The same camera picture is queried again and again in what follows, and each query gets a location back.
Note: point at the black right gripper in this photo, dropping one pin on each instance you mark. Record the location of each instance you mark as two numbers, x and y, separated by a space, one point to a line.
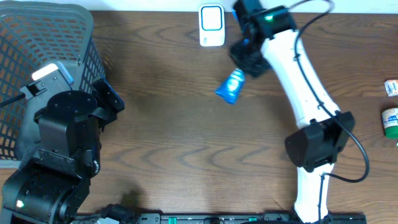
239 54

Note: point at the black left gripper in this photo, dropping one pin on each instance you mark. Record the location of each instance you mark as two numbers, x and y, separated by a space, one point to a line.
103 111

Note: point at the blue Oreo cookie pack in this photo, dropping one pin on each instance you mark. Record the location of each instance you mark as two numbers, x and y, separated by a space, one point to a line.
230 89

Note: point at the small orange snack packet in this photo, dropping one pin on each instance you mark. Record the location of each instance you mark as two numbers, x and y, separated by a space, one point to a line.
391 87

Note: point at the green lidded white jar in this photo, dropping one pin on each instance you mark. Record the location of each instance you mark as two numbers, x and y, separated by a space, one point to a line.
389 120

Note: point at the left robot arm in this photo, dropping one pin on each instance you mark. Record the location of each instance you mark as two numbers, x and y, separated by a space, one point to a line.
53 179

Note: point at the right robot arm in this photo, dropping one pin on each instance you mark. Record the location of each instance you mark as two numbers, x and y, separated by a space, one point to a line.
272 40

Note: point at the white barcode scanner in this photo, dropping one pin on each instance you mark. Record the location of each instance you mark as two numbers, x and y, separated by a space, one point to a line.
211 25

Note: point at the grey plastic shopping basket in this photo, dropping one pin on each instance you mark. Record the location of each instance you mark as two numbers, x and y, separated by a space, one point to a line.
35 34

